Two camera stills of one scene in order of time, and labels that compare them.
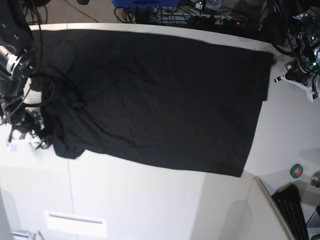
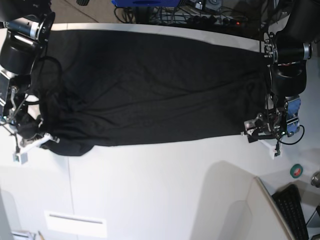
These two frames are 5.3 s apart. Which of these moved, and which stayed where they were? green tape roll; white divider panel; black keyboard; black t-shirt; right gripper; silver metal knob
Moved: black t-shirt; right gripper
Stayed: black keyboard; silver metal knob; green tape roll; white divider panel
